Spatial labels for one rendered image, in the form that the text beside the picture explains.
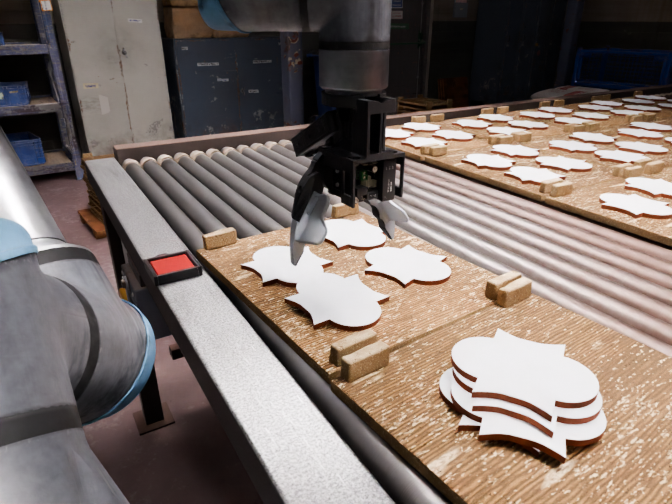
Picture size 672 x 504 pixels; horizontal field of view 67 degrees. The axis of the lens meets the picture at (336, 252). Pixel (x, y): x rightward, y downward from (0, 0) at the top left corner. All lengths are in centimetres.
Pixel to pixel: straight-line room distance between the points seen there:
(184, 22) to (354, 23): 501
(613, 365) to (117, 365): 52
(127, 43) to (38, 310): 491
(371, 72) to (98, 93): 471
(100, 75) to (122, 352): 478
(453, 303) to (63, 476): 54
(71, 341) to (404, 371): 35
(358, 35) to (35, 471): 44
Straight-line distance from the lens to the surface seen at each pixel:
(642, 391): 65
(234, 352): 67
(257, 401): 59
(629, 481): 54
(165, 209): 119
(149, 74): 528
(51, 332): 36
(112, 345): 44
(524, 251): 98
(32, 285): 37
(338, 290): 72
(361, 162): 54
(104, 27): 518
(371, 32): 55
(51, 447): 33
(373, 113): 54
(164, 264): 89
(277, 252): 85
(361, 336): 60
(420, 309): 71
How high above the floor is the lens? 130
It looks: 25 degrees down
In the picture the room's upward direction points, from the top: straight up
